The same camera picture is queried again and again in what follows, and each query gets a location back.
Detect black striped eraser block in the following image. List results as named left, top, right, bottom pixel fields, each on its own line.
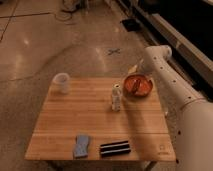
left=100, top=141, right=131, bottom=157

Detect blue sponge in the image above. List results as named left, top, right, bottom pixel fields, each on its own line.
left=73, top=135, right=90, bottom=158

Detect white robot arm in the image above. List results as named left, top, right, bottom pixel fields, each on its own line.
left=139, top=45, right=213, bottom=171

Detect small clear plastic bottle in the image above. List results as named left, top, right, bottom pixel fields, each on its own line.
left=111, top=84, right=121, bottom=111

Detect cables on floor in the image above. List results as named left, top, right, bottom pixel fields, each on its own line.
left=54, top=0, right=88, bottom=25

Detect orange bowl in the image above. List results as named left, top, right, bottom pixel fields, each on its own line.
left=123, top=74, right=153, bottom=97

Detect wooden folding table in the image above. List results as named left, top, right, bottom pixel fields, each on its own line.
left=25, top=78, right=176, bottom=162

